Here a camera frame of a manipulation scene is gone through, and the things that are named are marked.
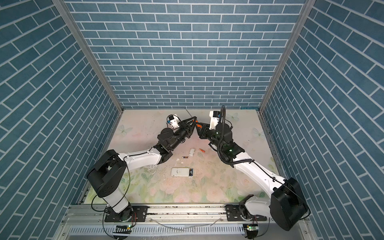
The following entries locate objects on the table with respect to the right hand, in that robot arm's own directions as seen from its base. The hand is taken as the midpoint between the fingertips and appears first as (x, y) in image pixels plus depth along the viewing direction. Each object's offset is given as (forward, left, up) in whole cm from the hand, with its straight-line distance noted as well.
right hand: (194, 122), depth 75 cm
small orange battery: (+1, -3, -28) cm, 28 cm away
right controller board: (-39, -32, -35) cm, 61 cm away
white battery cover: (-1, +3, -28) cm, 29 cm away
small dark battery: (-5, +7, -28) cm, 30 cm away
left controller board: (-44, +32, -31) cm, 63 cm away
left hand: (+1, -2, +1) cm, 3 cm away
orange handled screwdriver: (-2, -2, 0) cm, 3 cm away
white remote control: (-15, +7, -28) cm, 33 cm away
